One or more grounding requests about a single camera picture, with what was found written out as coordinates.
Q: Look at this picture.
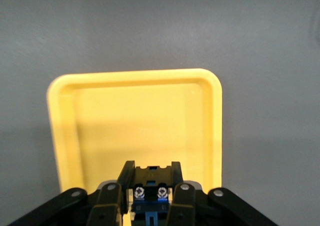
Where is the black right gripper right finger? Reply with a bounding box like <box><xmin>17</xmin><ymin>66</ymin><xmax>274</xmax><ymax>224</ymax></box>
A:
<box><xmin>165</xmin><ymin>161</ymin><xmax>277</xmax><ymax>226</ymax></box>

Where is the yellow plastic tray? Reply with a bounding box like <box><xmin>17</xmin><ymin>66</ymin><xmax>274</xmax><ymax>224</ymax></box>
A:
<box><xmin>46</xmin><ymin>68</ymin><xmax>224</xmax><ymax>226</ymax></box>

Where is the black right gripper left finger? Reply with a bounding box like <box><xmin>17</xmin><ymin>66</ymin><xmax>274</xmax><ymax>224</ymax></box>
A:
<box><xmin>6</xmin><ymin>160</ymin><xmax>136</xmax><ymax>226</ymax></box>

